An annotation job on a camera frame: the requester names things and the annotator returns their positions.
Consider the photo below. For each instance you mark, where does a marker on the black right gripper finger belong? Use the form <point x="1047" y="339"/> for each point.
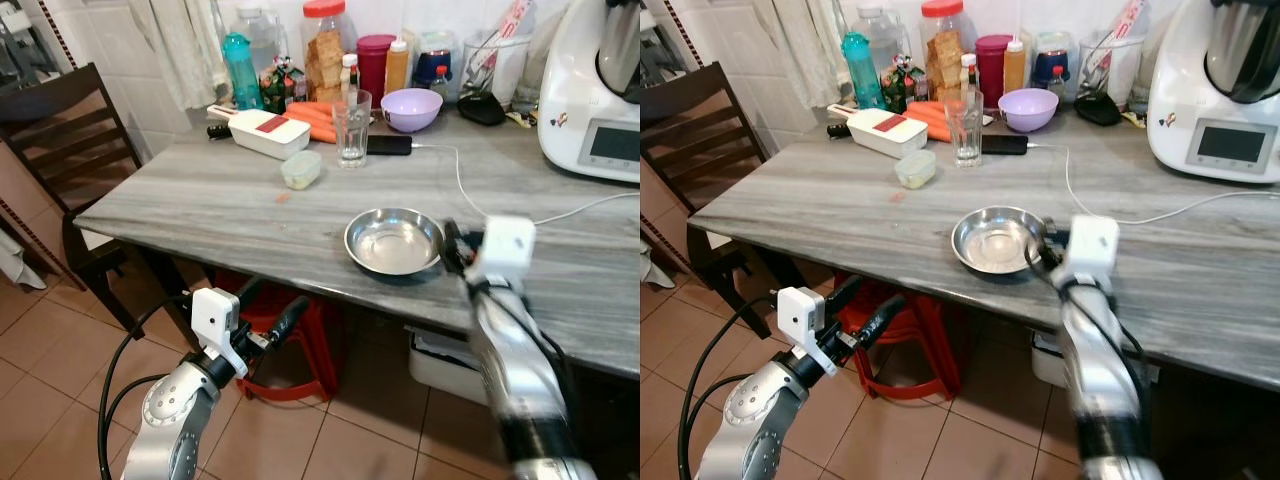
<point x="1037" y="243"/>
<point x="452" y="240"/>

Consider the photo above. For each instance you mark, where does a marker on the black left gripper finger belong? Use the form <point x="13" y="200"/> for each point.
<point x="882" y="316"/>
<point x="251" y="291"/>
<point x="289" y="317"/>
<point x="846" y="292"/>

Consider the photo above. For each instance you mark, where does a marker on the shallow stainless steel bowl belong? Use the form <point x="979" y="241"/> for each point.
<point x="997" y="240"/>
<point x="393" y="241"/>

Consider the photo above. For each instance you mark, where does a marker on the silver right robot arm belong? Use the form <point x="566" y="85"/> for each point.
<point x="1100" y="390"/>
<point x="520" y="380"/>

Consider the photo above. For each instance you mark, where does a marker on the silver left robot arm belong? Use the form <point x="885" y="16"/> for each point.
<point x="745" y="420"/>
<point x="170" y="420"/>

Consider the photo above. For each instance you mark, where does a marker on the red plastic stool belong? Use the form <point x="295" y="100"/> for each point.
<point x="300" y="345"/>
<point x="920" y="345"/>

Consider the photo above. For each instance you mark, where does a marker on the black phone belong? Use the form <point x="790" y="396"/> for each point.
<point x="1003" y="144"/>
<point x="388" y="145"/>

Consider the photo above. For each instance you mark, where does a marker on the white plastic bin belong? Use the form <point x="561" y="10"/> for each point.
<point x="1047" y="360"/>
<point x="445" y="365"/>

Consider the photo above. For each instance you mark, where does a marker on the small pale lidded container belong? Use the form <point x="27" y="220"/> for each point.
<point x="301" y="170"/>
<point x="915" y="169"/>

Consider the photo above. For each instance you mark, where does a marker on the black pouch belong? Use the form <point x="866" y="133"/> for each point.
<point x="481" y="108"/>
<point x="1097" y="108"/>

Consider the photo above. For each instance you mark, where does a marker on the purple plastic bowl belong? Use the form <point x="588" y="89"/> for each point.
<point x="411" y="108"/>
<point x="1028" y="108"/>

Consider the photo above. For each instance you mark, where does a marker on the clear drinking glass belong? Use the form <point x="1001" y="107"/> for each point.
<point x="352" y="128"/>
<point x="964" y="128"/>

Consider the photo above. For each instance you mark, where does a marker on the orange carrot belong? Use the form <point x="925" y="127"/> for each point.
<point x="930" y="108"/>
<point x="935" y="128"/>
<point x="318" y="108"/>
<point x="322" y="129"/>

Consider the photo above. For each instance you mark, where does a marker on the small bottle red cap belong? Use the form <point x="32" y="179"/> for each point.
<point x="1057" y="84"/>
<point x="440" y="84"/>

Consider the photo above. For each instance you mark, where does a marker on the white slicer box red label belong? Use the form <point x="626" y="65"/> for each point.
<point x="888" y="132"/>
<point x="268" y="132"/>

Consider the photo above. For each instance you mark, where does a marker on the small black object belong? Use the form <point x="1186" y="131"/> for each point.
<point x="838" y="131"/>
<point x="218" y="131"/>

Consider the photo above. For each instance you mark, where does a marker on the clear plastic pitcher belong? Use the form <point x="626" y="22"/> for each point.
<point x="1112" y="75"/>
<point x="495" y="75"/>

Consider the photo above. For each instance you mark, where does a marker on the orange bottle white cap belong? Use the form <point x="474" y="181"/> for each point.
<point x="1015" y="65"/>
<point x="397" y="65"/>

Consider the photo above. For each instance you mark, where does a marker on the white cloth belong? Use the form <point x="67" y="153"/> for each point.
<point x="15" y="265"/>
<point x="650" y="268"/>

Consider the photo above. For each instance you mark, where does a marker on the maroon canister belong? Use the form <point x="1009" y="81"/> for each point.
<point x="373" y="65"/>
<point x="993" y="65"/>

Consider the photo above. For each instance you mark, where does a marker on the small sauce bottle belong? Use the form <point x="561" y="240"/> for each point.
<point x="968" y="72"/>
<point x="349" y="72"/>

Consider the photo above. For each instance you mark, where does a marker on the clear jar blue contents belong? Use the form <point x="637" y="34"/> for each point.
<point x="433" y="55"/>
<point x="1052" y="55"/>

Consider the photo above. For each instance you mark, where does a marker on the white kitchen cooking appliance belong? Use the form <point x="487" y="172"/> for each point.
<point x="585" y="100"/>
<point x="1200" y="100"/>

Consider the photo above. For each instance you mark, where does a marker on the dark wooden chair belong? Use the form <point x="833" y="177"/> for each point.
<point x="70" y="150"/>
<point x="700" y="150"/>

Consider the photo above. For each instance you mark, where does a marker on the green snack packet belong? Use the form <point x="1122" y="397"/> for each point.
<point x="903" y="85"/>
<point x="280" y="85"/>

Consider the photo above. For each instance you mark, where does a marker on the red and white packet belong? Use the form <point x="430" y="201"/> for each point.
<point x="505" y="35"/>
<point x="1122" y="35"/>

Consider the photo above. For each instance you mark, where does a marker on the clear jar red lid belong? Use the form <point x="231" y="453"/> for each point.
<point x="945" y="50"/>
<point x="325" y="50"/>

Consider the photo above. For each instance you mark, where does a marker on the teal water bottle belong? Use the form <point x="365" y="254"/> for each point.
<point x="240" y="70"/>
<point x="860" y="70"/>

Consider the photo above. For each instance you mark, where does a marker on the white hanging curtain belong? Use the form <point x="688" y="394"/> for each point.
<point x="185" y="45"/>
<point x="800" y="45"/>

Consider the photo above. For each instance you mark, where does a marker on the large clear water jug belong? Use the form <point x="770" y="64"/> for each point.
<point x="882" y="35"/>
<point x="258" y="35"/>

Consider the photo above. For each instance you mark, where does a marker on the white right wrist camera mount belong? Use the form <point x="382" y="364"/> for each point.
<point x="1090" y="245"/>
<point x="505" y="245"/>

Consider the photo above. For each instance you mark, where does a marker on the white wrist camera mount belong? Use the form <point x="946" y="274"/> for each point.
<point x="505" y="245"/>
<point x="215" y="318"/>
<point x="800" y="315"/>
<point x="1090" y="245"/>

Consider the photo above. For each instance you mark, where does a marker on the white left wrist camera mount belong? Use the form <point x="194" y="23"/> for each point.
<point x="215" y="318"/>
<point x="800" y="315"/>

